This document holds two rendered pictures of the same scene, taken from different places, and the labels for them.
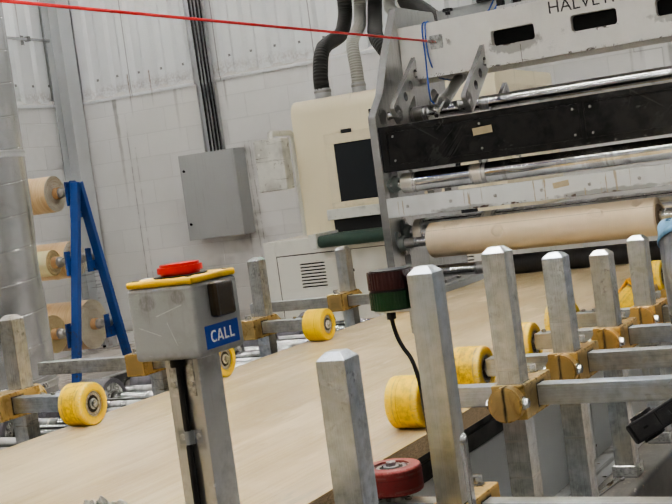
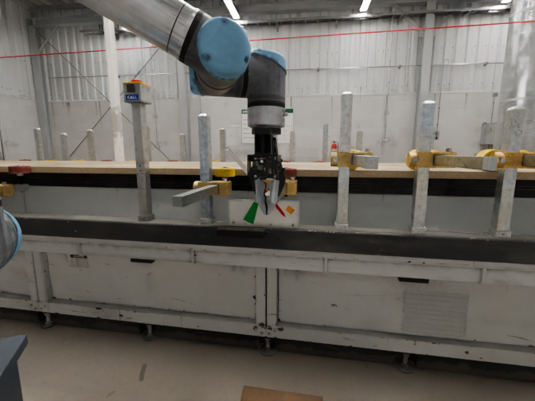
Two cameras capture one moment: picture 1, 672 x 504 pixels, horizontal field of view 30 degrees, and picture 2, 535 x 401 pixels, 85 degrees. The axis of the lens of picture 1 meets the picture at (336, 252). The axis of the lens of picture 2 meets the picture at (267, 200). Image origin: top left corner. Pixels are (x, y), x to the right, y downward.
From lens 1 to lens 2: 1.66 m
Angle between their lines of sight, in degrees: 71
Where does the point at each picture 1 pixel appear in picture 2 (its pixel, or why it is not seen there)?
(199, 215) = not seen: outside the picture
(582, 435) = (415, 192)
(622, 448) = (494, 219)
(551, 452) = (517, 223)
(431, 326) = not seen: hidden behind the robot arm
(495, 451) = (439, 201)
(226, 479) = (138, 134)
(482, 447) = not seen: hidden behind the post
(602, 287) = (506, 129)
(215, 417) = (135, 118)
